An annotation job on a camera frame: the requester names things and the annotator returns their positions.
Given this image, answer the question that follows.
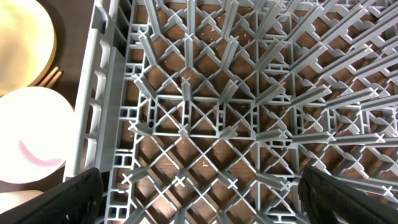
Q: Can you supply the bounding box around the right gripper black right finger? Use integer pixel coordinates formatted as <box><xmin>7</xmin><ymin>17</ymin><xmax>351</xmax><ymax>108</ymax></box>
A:
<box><xmin>298</xmin><ymin>166</ymin><xmax>397</xmax><ymax>223</ymax></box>

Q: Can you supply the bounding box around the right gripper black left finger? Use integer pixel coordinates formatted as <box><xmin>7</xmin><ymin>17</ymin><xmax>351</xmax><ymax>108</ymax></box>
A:
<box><xmin>1</xmin><ymin>167</ymin><xmax>103</xmax><ymax>224</ymax></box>

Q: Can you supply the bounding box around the cream white cup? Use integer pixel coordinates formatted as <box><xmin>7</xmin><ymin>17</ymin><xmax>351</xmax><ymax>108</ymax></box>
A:
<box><xmin>0</xmin><ymin>190</ymin><xmax>43</xmax><ymax>213</ymax></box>

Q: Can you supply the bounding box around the pink bowl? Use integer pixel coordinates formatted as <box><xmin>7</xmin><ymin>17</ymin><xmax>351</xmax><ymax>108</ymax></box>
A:
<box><xmin>1</xmin><ymin>87</ymin><xmax>75</xmax><ymax>184</ymax></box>

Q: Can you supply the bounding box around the wooden chopstick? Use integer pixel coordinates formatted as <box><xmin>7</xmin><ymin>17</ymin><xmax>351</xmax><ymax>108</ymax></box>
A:
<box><xmin>46</xmin><ymin>70</ymin><xmax>63</xmax><ymax>88</ymax></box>
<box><xmin>37</xmin><ymin>66</ymin><xmax>59</xmax><ymax>87</ymax></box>

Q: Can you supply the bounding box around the grey dishwasher rack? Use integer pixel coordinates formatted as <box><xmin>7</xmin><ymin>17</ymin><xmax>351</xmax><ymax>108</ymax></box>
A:
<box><xmin>64</xmin><ymin>0</ymin><xmax>397</xmax><ymax>223</ymax></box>

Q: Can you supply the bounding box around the yellow plate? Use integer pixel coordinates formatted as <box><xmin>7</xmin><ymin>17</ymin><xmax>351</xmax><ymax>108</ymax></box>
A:
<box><xmin>1</xmin><ymin>0</ymin><xmax>57</xmax><ymax>96</ymax></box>

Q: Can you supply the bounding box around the dark brown tray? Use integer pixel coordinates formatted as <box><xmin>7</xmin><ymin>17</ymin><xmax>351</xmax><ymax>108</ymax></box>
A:
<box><xmin>1</xmin><ymin>1</ymin><xmax>93</xmax><ymax>191</ymax></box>

